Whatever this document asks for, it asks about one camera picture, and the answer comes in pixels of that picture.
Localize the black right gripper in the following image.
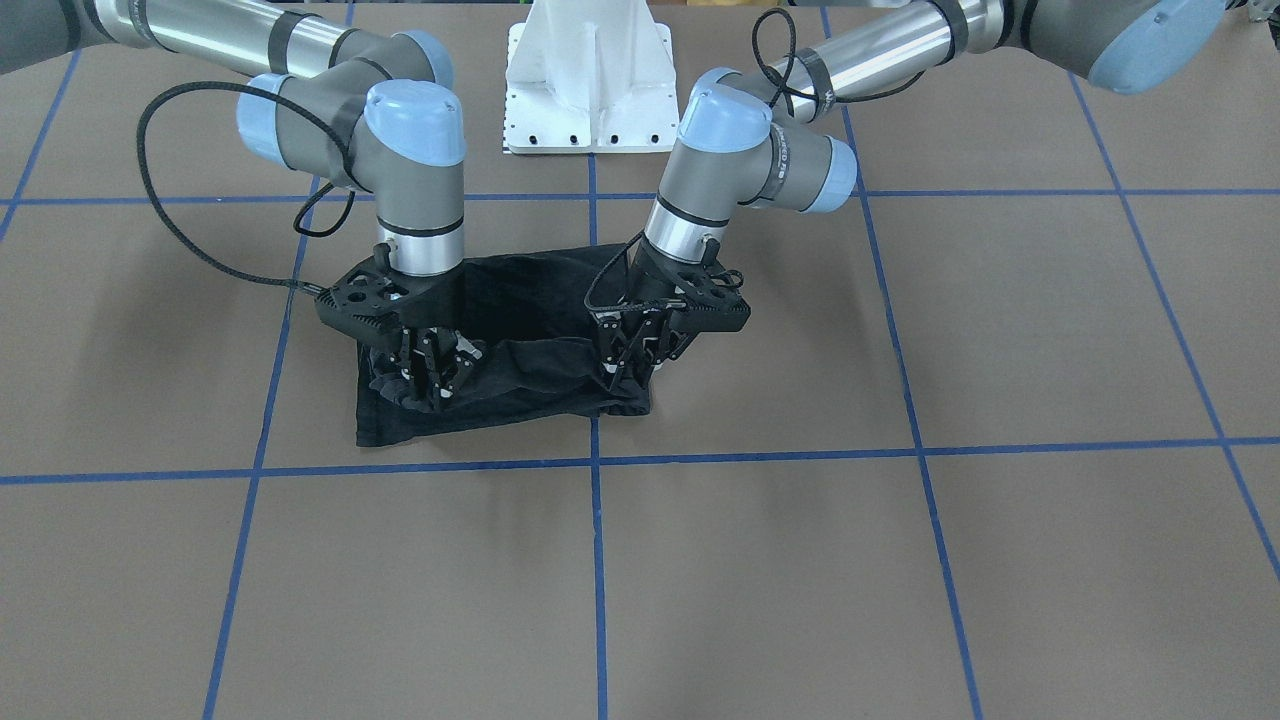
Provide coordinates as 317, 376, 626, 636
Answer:
315, 245, 485, 409

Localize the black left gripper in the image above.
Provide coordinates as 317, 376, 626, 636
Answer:
590, 240, 751, 395

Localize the black graphic t-shirt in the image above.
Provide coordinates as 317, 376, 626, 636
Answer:
355, 243, 652, 447

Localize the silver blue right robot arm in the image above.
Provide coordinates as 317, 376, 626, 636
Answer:
3, 1, 481, 413

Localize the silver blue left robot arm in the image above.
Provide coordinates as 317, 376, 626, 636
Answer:
585, 1, 1229, 389

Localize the brown paper table cover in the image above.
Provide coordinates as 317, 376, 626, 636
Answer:
1, 12, 1279, 719

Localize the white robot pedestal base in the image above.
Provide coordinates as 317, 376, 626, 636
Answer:
503, 1, 680, 155

